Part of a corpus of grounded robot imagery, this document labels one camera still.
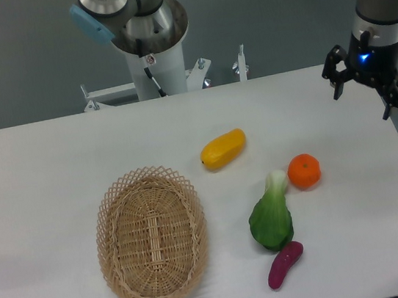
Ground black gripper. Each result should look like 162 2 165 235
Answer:
322 35 398 120

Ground purple sweet potato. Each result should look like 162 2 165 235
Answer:
267 241 304 290

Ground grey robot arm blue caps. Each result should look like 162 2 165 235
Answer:
69 0 398 112

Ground orange tangerine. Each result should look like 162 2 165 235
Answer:
287 153 322 189

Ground yellow mango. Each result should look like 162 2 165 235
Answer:
200 128 247 171

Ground green bok choy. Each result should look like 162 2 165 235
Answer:
248 170 294 252

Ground woven wicker basket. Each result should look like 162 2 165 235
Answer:
96 166 209 298

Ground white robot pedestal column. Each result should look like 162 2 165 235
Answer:
124 43 188 101

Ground black cable on pedestal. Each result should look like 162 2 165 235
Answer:
134 35 169 101

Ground white metal base frame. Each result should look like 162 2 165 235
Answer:
81 44 250 112

